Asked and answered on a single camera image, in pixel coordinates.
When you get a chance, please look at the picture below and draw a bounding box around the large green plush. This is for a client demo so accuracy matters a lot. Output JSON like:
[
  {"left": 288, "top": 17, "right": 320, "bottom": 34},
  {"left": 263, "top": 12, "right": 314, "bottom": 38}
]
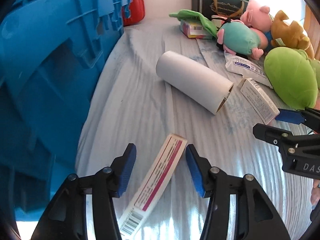
[{"left": 264, "top": 47, "right": 319, "bottom": 109}]

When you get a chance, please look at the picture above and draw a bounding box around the white medicine box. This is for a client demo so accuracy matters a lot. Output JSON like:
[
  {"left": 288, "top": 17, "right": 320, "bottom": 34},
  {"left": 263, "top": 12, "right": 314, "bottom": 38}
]
[{"left": 239, "top": 78, "right": 280, "bottom": 125}]

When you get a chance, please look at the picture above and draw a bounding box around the long white pink box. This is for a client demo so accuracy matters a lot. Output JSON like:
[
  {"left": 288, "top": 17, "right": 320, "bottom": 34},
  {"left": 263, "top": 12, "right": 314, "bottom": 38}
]
[{"left": 119, "top": 134, "right": 187, "bottom": 239}]

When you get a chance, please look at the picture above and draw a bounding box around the white plastic packet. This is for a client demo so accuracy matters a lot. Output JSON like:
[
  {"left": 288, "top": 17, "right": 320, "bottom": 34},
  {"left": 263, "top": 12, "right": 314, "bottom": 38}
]
[{"left": 224, "top": 52, "right": 273, "bottom": 89}]

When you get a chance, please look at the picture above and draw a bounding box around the brown bear plush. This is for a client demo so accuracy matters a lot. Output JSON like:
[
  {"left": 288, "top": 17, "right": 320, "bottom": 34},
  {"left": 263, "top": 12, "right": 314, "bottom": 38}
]
[{"left": 271, "top": 10, "right": 315, "bottom": 60}]

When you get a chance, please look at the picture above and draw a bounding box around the teal pig plush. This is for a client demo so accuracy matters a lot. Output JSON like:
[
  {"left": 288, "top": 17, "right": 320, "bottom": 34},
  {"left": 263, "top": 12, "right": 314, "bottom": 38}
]
[{"left": 216, "top": 20, "right": 268, "bottom": 60}]

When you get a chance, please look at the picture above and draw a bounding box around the pink pig plush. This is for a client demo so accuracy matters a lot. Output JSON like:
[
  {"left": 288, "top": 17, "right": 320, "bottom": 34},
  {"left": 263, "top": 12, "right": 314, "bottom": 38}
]
[{"left": 240, "top": 0, "right": 273, "bottom": 33}]

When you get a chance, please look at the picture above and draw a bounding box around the white paper roll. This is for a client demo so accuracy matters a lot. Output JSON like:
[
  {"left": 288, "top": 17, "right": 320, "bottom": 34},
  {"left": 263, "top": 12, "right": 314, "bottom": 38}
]
[{"left": 156, "top": 51, "right": 234, "bottom": 115}]

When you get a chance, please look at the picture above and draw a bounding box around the black gift box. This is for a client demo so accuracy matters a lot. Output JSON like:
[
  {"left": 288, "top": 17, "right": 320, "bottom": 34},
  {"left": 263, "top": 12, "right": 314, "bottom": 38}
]
[{"left": 191, "top": 0, "right": 249, "bottom": 20}]

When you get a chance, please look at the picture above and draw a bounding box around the colourful small box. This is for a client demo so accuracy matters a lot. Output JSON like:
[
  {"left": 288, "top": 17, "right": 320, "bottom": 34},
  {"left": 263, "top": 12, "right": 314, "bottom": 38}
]
[{"left": 180, "top": 20, "right": 213, "bottom": 40}]

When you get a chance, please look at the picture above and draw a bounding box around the green cloth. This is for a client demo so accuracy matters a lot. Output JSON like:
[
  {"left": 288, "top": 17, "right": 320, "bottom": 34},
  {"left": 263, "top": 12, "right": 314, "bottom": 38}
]
[{"left": 169, "top": 9, "right": 217, "bottom": 38}]

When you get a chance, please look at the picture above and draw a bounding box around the blue plastic crate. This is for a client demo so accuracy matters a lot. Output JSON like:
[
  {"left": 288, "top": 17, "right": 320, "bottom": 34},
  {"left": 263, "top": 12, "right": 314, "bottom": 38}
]
[{"left": 1, "top": 0, "right": 131, "bottom": 221}]

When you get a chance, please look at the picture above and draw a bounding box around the red plastic case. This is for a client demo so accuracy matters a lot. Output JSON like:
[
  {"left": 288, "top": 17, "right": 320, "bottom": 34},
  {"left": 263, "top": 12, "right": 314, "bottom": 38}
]
[{"left": 123, "top": 0, "right": 145, "bottom": 27}]

